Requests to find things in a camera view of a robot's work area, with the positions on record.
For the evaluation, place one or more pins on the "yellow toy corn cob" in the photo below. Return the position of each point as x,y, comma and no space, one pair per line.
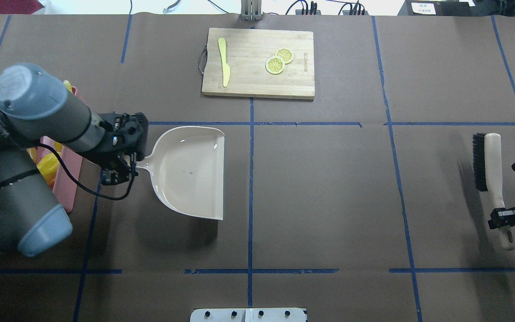
68,86

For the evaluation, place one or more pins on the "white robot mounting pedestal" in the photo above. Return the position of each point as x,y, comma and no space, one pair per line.
284,314

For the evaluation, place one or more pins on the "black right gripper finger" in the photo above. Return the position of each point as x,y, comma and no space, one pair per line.
502,213
501,223

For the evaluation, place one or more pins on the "yellow plastic toy knife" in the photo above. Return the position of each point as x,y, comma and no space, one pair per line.
225,67

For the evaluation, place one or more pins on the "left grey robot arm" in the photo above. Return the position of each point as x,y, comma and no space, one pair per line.
35,104

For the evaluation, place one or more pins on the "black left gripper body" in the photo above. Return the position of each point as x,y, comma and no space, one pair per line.
104,154

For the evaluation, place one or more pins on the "toy lemon slice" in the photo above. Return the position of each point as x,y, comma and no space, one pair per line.
286,54
274,65

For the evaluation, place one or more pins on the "beige plastic dustpan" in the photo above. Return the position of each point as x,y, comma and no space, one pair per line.
186,168

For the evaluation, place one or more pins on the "beige hand brush black bristles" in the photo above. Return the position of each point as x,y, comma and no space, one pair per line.
487,170

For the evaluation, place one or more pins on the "wooden cutting board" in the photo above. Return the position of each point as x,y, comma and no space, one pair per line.
248,50

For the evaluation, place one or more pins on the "aluminium frame post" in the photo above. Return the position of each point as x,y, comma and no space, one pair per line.
251,10

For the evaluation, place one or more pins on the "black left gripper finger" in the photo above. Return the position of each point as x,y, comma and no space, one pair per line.
131,161
111,177

